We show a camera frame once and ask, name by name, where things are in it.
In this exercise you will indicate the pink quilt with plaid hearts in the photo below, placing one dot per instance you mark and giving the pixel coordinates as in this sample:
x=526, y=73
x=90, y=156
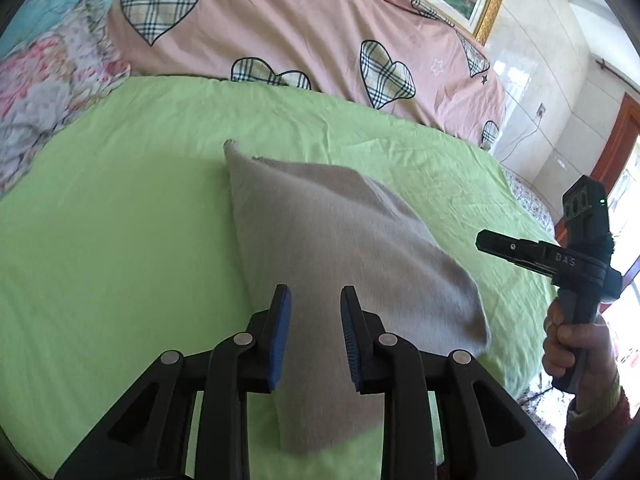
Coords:
x=401, y=57

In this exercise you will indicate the green bed sheet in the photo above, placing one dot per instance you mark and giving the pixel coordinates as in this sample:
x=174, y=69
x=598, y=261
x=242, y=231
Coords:
x=120, y=244

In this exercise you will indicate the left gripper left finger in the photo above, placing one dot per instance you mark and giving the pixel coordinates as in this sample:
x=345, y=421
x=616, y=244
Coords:
x=185, y=417

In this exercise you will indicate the purple pink floral cloth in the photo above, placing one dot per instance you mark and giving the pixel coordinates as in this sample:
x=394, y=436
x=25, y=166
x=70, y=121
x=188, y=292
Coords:
x=47, y=84

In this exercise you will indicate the wooden window frame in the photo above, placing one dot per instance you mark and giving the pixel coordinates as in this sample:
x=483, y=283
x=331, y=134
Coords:
x=582, y=148

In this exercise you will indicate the floral mattress edge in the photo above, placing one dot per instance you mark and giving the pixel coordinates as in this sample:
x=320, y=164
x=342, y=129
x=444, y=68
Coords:
x=537, y=208

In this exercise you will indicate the beige knitted sweater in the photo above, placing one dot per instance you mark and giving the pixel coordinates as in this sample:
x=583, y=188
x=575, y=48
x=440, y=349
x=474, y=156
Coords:
x=318, y=229

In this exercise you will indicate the red fuzzy sweater sleeve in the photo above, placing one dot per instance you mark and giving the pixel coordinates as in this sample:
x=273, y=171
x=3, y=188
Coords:
x=591, y=435

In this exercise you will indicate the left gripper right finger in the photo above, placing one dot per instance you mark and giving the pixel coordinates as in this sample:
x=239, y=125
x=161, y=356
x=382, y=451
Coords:
x=449, y=403

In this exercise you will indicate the person's right hand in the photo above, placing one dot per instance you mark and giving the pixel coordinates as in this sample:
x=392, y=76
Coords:
x=584, y=347

